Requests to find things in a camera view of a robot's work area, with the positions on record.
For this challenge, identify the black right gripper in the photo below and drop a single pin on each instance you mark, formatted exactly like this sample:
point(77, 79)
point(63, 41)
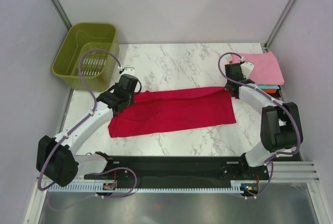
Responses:
point(244, 77)

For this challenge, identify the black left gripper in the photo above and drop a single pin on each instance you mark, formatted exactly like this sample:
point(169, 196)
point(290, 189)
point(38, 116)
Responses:
point(132, 99)

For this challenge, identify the red t shirt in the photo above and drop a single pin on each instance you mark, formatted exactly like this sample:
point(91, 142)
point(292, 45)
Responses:
point(174, 110)

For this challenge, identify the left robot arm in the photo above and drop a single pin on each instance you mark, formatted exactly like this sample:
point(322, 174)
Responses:
point(58, 158)

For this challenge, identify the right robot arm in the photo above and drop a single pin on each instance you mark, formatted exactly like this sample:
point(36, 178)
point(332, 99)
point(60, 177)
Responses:
point(280, 129)

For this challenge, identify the pink folded t shirt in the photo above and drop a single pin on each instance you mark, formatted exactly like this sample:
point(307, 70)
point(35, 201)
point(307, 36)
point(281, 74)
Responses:
point(266, 69)

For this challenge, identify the olive green plastic basket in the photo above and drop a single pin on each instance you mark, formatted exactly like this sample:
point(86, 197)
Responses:
point(87, 56)

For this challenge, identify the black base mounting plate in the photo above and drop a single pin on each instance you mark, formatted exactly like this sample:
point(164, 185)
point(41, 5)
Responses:
point(179, 171)

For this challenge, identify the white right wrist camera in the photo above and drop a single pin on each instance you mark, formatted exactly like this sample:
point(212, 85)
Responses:
point(246, 67)

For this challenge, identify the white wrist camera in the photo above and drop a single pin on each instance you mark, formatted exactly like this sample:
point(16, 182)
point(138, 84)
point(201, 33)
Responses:
point(127, 70)
point(246, 67)

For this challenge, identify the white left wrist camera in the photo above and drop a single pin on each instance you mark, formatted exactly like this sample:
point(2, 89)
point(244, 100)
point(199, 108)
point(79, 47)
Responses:
point(127, 70)

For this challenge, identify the white slotted cable duct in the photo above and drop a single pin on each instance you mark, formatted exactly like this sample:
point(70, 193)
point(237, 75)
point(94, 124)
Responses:
point(103, 186)

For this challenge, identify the aluminium front rail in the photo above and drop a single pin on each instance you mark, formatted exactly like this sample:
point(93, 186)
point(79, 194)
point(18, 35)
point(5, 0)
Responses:
point(282, 169)

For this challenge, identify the aluminium frame post right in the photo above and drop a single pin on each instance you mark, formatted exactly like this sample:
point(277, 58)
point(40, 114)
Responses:
point(278, 25)

